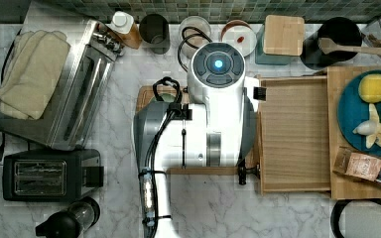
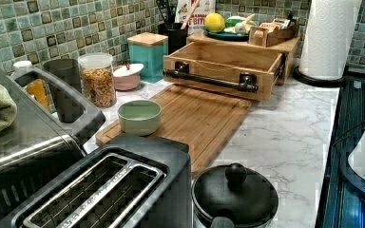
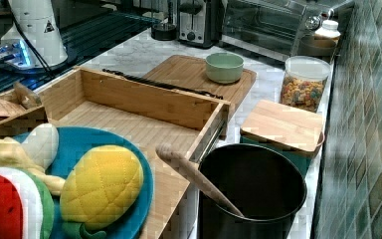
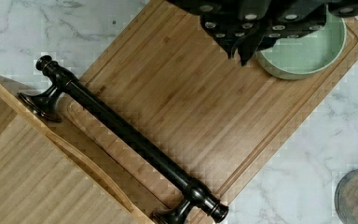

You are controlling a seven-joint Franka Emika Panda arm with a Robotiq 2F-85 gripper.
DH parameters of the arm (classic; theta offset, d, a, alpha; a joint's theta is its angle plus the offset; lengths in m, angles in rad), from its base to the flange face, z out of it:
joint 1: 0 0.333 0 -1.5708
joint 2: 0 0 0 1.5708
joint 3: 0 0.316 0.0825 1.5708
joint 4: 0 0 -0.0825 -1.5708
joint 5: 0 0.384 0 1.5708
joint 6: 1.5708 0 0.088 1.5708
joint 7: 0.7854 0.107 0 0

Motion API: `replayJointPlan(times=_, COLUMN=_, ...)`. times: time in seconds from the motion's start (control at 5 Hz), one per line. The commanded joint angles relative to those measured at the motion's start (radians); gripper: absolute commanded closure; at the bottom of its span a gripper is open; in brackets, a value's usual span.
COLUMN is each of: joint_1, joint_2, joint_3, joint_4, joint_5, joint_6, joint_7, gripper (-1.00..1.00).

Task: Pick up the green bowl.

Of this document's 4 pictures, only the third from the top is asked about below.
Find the light green cup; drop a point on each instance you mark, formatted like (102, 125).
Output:
(224, 68)

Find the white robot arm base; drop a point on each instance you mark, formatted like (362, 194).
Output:
(34, 40)

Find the bamboo tray box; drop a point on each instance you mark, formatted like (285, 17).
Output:
(144, 115)

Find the wooden cutting board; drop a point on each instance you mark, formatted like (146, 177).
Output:
(189, 72)

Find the silver toaster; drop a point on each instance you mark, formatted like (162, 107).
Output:
(200, 22)

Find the teal container with wooden lid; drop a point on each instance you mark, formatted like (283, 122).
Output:
(294, 133)

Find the black round pot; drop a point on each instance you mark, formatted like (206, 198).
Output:
(264, 185)

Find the yellow plush pineapple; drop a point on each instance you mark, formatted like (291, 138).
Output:
(102, 186)

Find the blue round plate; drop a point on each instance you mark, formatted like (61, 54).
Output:
(74, 142)

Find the clear jar of colourful cereal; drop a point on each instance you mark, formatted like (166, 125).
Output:
(304, 82)

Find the stainless toaster oven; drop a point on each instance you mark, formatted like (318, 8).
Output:
(274, 28)

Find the brown shallow bowl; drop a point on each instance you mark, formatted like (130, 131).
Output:
(310, 46)

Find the cream plush toy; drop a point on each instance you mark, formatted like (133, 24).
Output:
(35, 154)

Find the white lidded small jar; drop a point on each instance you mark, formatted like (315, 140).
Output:
(329, 30)

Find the red plush watermelon slice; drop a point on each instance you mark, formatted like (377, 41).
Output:
(26, 206)

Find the brown paper packets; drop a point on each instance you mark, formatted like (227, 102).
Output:
(26, 99)

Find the wooden utensil handle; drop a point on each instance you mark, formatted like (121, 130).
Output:
(187, 170)

